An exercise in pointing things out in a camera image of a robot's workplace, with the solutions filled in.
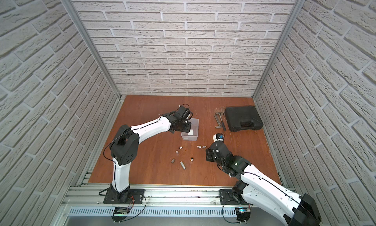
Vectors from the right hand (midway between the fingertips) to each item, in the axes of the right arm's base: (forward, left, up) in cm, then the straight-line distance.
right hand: (208, 150), depth 80 cm
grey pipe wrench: (+26, -12, -9) cm, 30 cm away
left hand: (+18, +9, -2) cm, 20 cm away
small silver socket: (-1, +9, -8) cm, 12 cm away
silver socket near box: (+7, +16, -8) cm, 19 cm away
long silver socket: (-5, +15, -8) cm, 18 cm away
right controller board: (-30, -14, -10) cm, 34 cm away
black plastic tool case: (+24, -29, -4) cm, 38 cm away
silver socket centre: (+4, +18, -7) cm, 20 cm away
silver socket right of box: (+7, +5, -9) cm, 12 cm away
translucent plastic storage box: (+16, +8, -9) cm, 20 cm away
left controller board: (-26, +46, -10) cm, 54 cm away
